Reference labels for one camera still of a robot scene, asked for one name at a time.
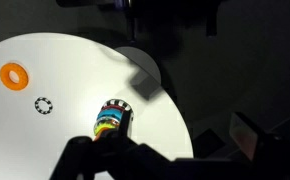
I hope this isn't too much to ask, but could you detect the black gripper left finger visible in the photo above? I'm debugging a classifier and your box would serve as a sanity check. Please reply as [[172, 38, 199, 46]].
[[49, 108, 174, 180]]

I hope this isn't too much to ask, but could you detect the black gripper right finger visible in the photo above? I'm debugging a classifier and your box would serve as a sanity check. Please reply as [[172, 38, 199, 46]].
[[229, 111, 290, 180]]

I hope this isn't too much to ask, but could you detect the thin black white striped ring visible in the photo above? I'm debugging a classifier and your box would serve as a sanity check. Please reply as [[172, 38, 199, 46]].
[[34, 96, 54, 116]]

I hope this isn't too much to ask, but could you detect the yellow green ring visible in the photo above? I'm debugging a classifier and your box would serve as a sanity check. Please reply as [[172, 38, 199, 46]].
[[93, 119, 121, 138]]

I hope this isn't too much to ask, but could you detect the red ring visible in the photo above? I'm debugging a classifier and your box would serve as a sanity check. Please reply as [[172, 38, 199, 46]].
[[99, 104, 126, 116]]

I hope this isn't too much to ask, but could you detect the black white striped base ring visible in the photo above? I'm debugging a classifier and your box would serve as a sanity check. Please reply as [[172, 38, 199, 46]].
[[101, 97, 133, 115]]

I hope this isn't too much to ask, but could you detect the translucent orange ring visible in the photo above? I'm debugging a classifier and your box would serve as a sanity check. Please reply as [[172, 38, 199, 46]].
[[0, 62, 30, 92]]

